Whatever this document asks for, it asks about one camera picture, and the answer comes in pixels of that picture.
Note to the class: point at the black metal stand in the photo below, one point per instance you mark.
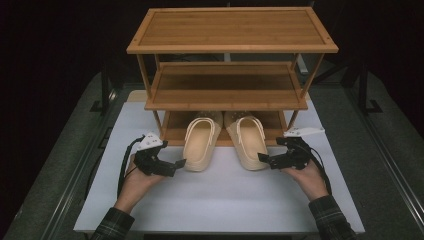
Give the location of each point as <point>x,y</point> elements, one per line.
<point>105,86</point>
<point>364,90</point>

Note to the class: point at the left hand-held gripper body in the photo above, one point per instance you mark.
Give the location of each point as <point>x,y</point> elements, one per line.
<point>151,160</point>

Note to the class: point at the person's right hand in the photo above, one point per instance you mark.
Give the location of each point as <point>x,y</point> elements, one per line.
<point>308,181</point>

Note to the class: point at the beige perforated clog shoe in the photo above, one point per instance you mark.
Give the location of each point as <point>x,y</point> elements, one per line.
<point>200,146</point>
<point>250,146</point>

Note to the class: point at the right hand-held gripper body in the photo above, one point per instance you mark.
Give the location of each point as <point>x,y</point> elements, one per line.
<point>295,155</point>

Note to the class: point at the light wooden board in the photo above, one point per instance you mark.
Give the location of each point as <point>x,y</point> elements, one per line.
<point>136,96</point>

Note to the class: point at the wooden three-tier shoe rack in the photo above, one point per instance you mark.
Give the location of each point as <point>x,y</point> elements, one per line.
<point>230,31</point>

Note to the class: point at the person's left hand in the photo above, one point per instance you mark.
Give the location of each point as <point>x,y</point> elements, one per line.
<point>136,186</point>

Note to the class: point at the white bar behind rack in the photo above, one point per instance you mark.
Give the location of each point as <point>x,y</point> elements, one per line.
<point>301,64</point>

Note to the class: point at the grey metal floor rail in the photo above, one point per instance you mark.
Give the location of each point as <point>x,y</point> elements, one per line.
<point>390,160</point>
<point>71,186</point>

